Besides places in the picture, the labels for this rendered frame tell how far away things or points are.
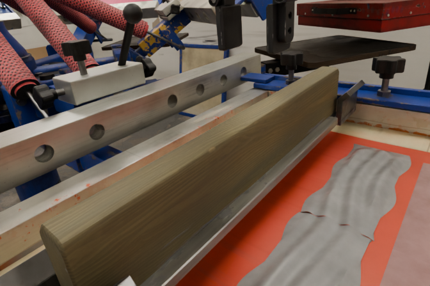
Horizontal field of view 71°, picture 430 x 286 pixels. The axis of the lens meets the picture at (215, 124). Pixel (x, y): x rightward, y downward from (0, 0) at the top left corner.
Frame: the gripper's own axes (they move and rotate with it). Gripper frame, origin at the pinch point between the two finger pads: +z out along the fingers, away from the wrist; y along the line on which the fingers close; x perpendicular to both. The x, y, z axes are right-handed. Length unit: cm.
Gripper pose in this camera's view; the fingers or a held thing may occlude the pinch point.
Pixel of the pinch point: (253, 29)
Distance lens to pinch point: 28.9
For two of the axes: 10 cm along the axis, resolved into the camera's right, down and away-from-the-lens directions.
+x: 6.3, -3.6, 6.9
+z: 0.8, 9.1, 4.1
